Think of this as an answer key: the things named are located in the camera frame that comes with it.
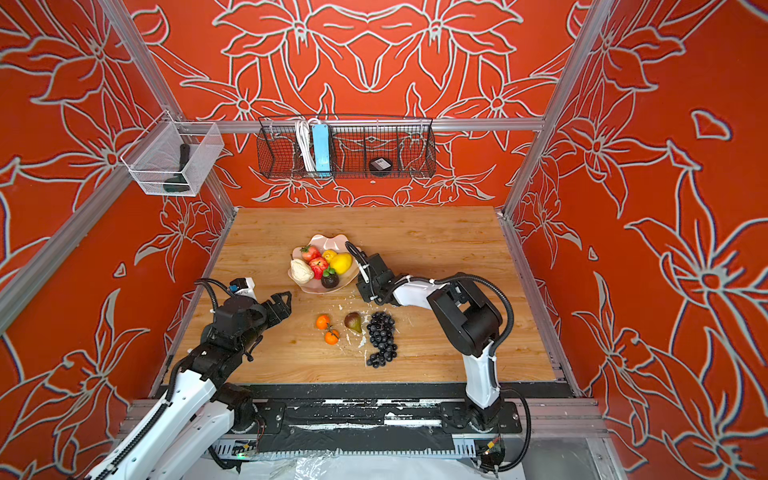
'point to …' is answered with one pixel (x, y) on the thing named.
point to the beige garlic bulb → (300, 271)
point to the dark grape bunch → (381, 330)
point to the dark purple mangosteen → (330, 279)
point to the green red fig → (353, 320)
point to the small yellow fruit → (328, 255)
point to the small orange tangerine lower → (332, 337)
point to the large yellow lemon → (341, 262)
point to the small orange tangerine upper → (321, 321)
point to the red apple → (318, 265)
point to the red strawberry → (309, 252)
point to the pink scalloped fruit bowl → (336, 243)
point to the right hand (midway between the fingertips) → (368, 278)
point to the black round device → (381, 167)
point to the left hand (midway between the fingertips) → (281, 297)
